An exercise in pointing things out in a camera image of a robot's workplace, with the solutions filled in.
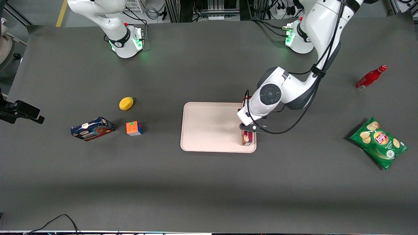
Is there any yellow lemon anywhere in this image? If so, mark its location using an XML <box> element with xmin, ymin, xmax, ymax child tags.
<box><xmin>119</xmin><ymin>97</ymin><xmax>134</xmax><ymax>111</ymax></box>

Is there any white vented box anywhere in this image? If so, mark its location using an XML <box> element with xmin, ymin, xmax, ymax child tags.
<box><xmin>123</xmin><ymin>0</ymin><xmax>145</xmax><ymax>14</ymax></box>

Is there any blue cookie box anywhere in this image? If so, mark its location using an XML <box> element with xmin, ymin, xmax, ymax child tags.
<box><xmin>71</xmin><ymin>117</ymin><xmax>115</xmax><ymax>142</ymax></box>

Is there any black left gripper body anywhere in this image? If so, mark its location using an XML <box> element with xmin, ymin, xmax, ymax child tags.
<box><xmin>239</xmin><ymin>120</ymin><xmax>267</xmax><ymax>135</ymax></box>

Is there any black base cable bundle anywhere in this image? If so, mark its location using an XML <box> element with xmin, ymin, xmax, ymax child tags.
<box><xmin>250</xmin><ymin>18</ymin><xmax>293</xmax><ymax>37</ymax></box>

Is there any red bottle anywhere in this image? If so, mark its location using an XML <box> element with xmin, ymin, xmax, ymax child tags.
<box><xmin>355</xmin><ymin>65</ymin><xmax>388</xmax><ymax>91</ymax></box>

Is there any thin black table cable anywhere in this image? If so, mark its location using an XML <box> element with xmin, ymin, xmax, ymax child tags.
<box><xmin>24</xmin><ymin>214</ymin><xmax>80</xmax><ymax>235</ymax></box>

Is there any beige plastic tray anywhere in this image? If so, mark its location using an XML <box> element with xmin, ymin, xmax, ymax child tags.
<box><xmin>180</xmin><ymin>102</ymin><xmax>257</xmax><ymax>153</ymax></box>

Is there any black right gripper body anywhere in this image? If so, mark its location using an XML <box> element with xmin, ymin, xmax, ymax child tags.
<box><xmin>0</xmin><ymin>104</ymin><xmax>16</xmax><ymax>124</ymax></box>

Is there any colourful puzzle cube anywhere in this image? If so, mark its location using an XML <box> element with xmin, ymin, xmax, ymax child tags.
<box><xmin>126</xmin><ymin>121</ymin><xmax>143</xmax><ymax>136</ymax></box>

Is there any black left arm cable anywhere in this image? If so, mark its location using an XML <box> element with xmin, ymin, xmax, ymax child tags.
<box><xmin>243</xmin><ymin>0</ymin><xmax>347</xmax><ymax>135</ymax></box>

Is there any grey coiled cable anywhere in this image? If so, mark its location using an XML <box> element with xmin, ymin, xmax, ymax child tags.
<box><xmin>145</xmin><ymin>6</ymin><xmax>161</xmax><ymax>21</ymax></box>

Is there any green chips bag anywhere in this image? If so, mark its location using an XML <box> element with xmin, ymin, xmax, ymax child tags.
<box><xmin>350</xmin><ymin>117</ymin><xmax>409</xmax><ymax>171</ymax></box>

